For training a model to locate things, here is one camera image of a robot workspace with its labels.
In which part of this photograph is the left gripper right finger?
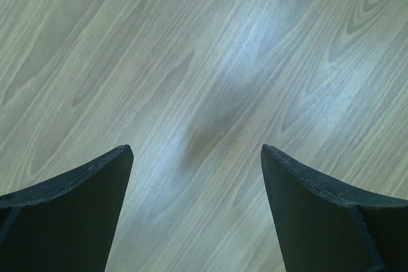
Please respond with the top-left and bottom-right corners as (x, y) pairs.
(261, 145), (407, 271)

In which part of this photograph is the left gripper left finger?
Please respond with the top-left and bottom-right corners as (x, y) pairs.
(1, 145), (133, 271)

